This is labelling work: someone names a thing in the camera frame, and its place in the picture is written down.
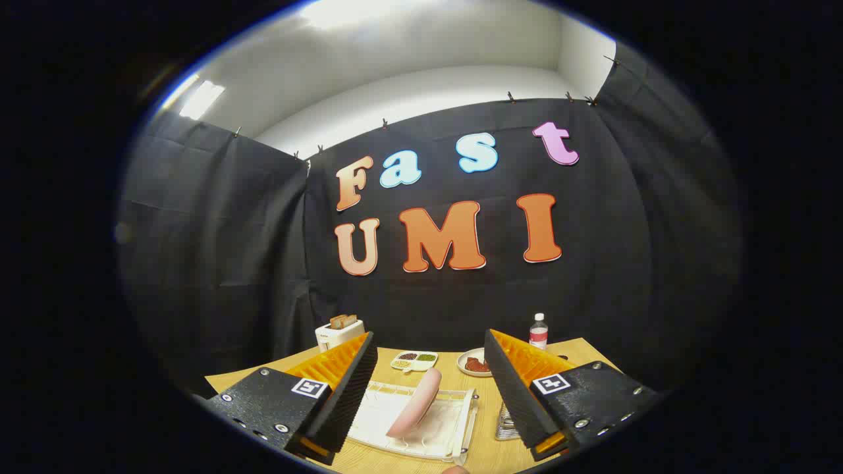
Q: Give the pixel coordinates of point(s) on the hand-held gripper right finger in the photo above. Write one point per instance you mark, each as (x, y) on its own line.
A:
(514, 395)

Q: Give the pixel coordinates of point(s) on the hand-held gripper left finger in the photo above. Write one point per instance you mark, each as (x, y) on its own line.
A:
(349, 395)

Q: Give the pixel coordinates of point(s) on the pink plate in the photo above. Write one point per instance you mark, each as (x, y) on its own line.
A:
(418, 401)

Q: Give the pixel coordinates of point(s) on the white round food plate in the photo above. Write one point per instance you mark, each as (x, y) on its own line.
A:
(463, 366)

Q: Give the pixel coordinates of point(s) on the white divided condiment dish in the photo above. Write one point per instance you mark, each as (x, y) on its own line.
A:
(413, 361)

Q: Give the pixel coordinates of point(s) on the red meat pieces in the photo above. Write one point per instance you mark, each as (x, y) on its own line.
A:
(475, 365)

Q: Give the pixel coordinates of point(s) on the white toaster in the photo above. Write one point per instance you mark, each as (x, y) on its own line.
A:
(336, 337)

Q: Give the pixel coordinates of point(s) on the clear plastic water bottle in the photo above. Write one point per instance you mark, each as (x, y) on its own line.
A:
(539, 334)

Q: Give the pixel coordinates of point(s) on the brown toast slices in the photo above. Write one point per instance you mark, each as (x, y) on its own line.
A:
(342, 321)

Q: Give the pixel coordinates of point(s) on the black backdrop cloth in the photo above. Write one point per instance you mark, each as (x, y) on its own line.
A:
(461, 296)

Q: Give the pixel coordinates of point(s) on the ceiling light panel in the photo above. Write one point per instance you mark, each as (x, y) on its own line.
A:
(201, 100)

